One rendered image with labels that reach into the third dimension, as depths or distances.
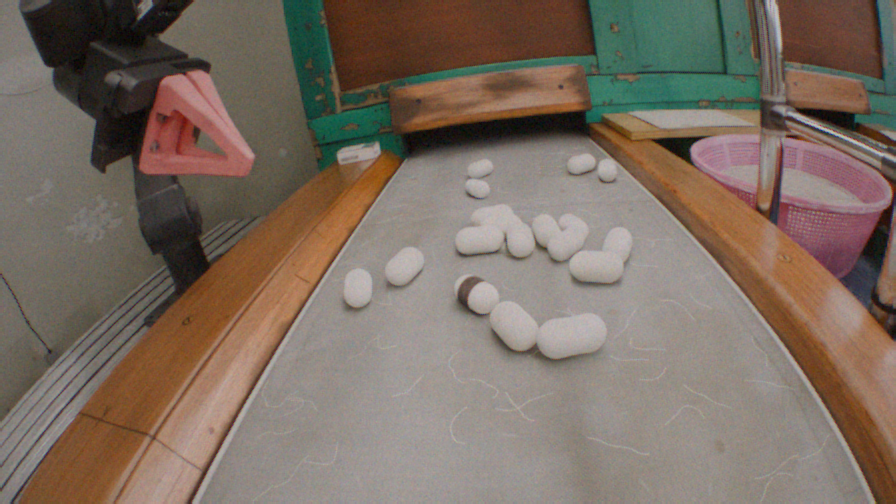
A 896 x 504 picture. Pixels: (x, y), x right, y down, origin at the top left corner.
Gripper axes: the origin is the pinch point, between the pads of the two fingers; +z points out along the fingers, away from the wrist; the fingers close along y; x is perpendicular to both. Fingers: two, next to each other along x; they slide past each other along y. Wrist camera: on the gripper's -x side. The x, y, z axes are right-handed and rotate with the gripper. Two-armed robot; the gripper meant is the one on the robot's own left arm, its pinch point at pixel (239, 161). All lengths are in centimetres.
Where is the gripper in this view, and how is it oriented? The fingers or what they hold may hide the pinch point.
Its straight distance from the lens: 26.9
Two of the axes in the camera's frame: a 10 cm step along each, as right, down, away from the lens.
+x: -5.0, 7.5, 4.2
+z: 8.6, 4.9, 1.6
